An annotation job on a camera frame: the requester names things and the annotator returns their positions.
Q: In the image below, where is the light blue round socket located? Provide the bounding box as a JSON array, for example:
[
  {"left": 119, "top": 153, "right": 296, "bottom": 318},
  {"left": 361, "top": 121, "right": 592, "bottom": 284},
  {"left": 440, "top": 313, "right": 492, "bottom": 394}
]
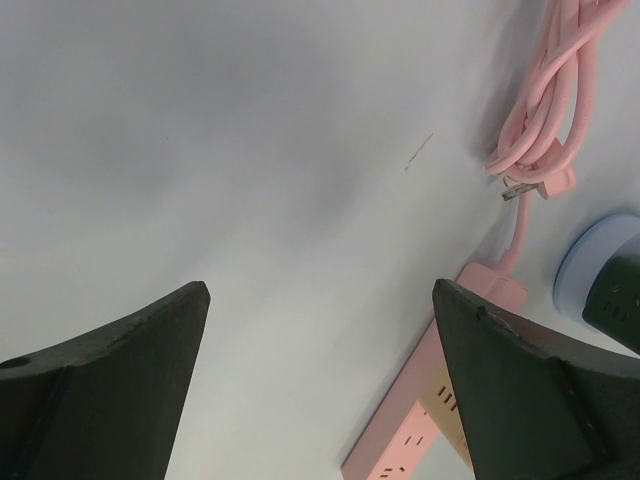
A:
[{"left": 553, "top": 213, "right": 639, "bottom": 323}]

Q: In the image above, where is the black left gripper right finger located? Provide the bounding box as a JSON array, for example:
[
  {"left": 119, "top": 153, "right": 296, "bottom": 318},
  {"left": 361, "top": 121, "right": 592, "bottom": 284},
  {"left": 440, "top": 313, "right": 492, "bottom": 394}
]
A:
[{"left": 432, "top": 279, "right": 639, "bottom": 479}]

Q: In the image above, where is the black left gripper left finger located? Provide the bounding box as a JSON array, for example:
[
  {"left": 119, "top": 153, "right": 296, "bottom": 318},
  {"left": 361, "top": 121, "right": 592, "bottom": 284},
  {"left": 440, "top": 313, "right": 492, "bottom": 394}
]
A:
[{"left": 1, "top": 281, "right": 210, "bottom": 479}]

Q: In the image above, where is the beige cube socket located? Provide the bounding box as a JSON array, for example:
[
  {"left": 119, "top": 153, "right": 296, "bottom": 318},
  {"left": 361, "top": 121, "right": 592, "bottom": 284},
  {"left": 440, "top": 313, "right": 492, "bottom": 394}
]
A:
[{"left": 420, "top": 362, "right": 473, "bottom": 470}]

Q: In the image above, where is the pink bundled strip cable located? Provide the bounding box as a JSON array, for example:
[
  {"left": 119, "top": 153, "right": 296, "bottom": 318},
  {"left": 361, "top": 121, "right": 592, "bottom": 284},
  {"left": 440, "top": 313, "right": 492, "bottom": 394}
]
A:
[{"left": 484, "top": 0, "right": 632, "bottom": 274}]

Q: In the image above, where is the dark green cube socket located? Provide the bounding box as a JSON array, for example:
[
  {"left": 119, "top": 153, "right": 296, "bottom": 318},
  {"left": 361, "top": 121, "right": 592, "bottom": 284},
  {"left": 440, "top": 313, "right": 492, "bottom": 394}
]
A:
[{"left": 582, "top": 254, "right": 640, "bottom": 354}]

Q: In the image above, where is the pink power strip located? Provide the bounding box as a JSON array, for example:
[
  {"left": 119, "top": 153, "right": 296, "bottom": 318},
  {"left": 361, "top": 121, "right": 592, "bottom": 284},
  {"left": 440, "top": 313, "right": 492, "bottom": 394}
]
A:
[{"left": 340, "top": 261, "right": 530, "bottom": 480}]

